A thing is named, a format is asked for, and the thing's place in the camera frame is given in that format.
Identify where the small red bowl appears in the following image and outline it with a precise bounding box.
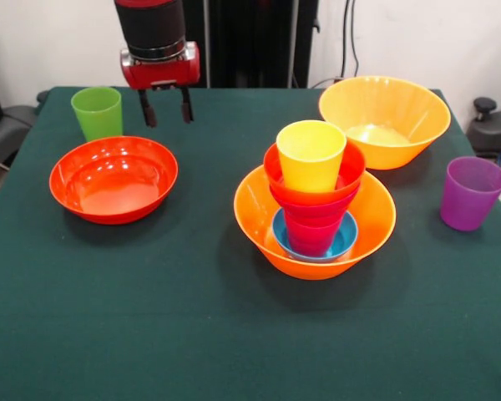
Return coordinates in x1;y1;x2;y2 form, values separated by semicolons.
263;140;367;206

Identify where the large orange bowl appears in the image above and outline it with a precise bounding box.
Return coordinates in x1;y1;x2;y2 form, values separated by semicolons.
233;163;397;281
318;75;451;171

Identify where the pink plastic bowl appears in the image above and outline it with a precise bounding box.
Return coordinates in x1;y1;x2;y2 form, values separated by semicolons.
269;183;362;226

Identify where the black hanging cable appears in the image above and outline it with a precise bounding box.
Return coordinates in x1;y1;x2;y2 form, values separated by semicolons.
311;0;360;88

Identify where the yellow plastic cup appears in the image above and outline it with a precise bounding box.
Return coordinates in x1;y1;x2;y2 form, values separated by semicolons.
276;119;347;194

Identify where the black chair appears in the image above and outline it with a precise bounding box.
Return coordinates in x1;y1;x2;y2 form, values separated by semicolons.
0;53;50;168

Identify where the purple plastic cup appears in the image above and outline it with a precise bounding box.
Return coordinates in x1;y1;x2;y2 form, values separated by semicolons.
439;155;501;232

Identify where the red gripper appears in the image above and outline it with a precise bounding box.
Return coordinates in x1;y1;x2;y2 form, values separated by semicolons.
119;40;202;128

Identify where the blue plastic bowl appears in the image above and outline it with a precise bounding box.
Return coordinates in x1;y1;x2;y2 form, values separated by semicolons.
271;207;359;263

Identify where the pink plastic cup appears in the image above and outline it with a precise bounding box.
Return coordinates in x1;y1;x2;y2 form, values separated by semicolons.
284;211;343;256

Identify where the wide red bowl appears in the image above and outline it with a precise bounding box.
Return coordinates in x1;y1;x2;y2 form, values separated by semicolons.
48;135;180;226

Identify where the dark green tablecloth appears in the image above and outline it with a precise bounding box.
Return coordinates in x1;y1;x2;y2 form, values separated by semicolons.
0;85;501;401

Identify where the green plastic cup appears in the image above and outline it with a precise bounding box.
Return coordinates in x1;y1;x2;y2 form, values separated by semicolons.
70;85;123;142

